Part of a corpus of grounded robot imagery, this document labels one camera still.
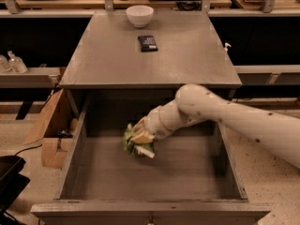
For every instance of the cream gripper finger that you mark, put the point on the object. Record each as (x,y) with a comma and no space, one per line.
(140,125)
(142,138)

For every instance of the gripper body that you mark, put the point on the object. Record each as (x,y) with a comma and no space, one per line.
(154,125)

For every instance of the green jalapeno chip bag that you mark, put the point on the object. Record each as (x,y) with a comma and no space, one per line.
(137,150)

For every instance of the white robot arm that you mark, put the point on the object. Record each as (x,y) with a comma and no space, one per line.
(193,104)

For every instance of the open grey top drawer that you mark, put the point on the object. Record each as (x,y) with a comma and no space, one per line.
(191,180)

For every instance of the grey cabinet with counter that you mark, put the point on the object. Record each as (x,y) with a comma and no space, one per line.
(188,51)

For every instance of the dark blue snack packet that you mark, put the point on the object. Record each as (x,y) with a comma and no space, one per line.
(148,44)

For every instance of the brown cardboard box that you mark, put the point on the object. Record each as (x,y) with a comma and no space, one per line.
(54,116)

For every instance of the white pump dispenser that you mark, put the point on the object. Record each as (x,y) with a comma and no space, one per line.
(227,46)

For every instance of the white ceramic bowl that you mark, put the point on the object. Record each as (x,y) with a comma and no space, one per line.
(139,16)

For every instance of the grey metal shelf left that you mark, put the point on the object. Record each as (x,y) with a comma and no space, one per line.
(34,77)

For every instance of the grey metal shelf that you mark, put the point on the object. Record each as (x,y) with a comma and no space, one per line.
(34,77)
(269,74)

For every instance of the grey metal shelf right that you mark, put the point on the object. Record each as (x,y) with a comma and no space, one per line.
(269,74)

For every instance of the clear plastic bottle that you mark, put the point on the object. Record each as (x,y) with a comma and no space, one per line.
(16,63)
(4,63)

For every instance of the black bin at left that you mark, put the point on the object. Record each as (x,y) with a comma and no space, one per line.
(12,182)

